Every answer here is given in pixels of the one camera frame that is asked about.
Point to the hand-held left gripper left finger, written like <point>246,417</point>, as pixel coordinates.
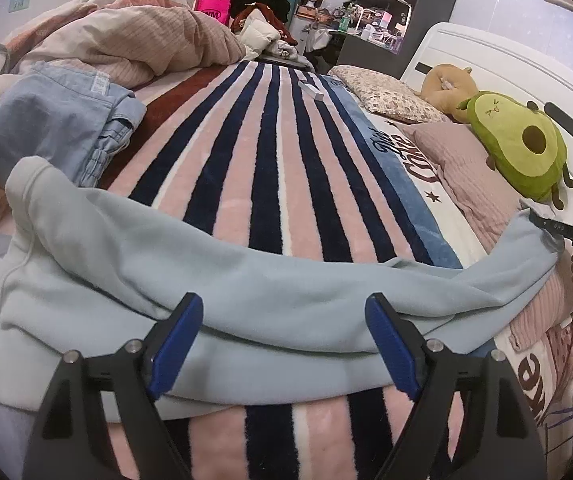
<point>176,345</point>

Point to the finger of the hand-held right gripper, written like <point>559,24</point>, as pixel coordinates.
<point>551,225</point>

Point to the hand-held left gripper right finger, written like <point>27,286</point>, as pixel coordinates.
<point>391,345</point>

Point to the light blue sweatshirt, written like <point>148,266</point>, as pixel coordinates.
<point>266,300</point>

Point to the green avocado plush toy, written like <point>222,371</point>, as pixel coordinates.
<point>506,135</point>

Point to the pink ribbed pillow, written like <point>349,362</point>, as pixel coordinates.
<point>461,170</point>

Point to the brown plush toy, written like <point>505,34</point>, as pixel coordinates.
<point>444,95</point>

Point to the white headboard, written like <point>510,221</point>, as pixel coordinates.
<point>491,60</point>

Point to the striped pink navy blanket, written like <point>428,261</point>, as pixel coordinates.
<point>266,160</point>

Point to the floral pillow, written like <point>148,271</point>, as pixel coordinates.
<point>386,92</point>

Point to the grey shelf unit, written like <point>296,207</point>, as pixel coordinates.
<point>446,0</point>

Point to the blue denim garment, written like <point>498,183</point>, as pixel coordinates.
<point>51,110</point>

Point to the small white box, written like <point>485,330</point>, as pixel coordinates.
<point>311,91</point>

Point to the pink beige duvet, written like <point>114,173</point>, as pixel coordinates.
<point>131,45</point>

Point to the white jacket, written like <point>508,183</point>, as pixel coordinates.
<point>259,32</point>

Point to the pink bag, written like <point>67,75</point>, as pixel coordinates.
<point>212,10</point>

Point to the black garment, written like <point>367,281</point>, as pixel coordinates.
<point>266,0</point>

